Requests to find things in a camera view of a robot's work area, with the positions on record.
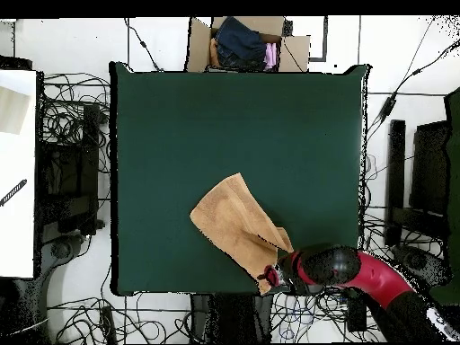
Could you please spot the tan terry towel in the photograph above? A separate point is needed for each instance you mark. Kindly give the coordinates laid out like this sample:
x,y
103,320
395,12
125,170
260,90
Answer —
x,y
233,222

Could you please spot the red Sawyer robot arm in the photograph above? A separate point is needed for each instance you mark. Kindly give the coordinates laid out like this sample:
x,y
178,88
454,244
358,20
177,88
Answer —
x,y
359,273

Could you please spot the black flat device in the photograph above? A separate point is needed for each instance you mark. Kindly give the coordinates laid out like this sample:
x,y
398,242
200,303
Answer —
x,y
14,64

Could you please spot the black power strip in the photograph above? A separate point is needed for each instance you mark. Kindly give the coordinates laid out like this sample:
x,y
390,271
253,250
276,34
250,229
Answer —
x,y
107,323

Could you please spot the dark green table cloth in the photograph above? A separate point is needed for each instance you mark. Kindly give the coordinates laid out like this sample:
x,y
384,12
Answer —
x,y
161,143

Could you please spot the pink garment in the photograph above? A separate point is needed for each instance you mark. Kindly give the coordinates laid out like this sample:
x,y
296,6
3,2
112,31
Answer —
x,y
270,55

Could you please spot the tan garment in box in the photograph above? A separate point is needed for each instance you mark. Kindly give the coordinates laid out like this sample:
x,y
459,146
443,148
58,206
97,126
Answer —
x,y
214,54

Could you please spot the dark blue jeans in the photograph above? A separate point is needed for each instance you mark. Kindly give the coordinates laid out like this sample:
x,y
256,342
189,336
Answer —
x,y
239,43

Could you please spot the open cardboard box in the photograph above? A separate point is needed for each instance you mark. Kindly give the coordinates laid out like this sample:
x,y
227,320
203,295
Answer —
x,y
197,46

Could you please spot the white desk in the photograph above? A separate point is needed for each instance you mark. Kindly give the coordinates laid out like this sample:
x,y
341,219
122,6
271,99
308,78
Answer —
x,y
18,233

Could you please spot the beige paper sheet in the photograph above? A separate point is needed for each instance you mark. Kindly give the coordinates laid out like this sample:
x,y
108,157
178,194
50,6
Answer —
x,y
12,111

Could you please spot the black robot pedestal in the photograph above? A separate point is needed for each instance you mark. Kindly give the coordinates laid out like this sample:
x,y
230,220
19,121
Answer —
x,y
230,320

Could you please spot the black metal frame piece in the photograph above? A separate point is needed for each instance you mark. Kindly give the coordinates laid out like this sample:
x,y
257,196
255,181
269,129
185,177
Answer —
x,y
325,36

